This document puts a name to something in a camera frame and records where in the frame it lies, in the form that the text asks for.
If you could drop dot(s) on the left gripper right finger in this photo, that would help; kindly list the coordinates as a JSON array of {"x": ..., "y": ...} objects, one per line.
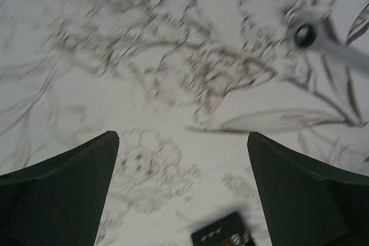
[{"x": 305, "y": 201}]

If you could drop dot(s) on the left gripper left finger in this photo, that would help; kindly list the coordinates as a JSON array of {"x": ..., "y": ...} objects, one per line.
[{"x": 59, "y": 201}]

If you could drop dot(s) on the black fuse box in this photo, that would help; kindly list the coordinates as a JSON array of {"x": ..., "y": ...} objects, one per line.
[{"x": 227, "y": 231}]

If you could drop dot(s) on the silver ratchet wrench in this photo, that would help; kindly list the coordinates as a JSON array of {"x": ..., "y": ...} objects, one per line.
[{"x": 306, "y": 33}]

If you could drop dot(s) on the floral patterned table mat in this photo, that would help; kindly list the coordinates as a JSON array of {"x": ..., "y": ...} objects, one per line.
[{"x": 182, "y": 82}]

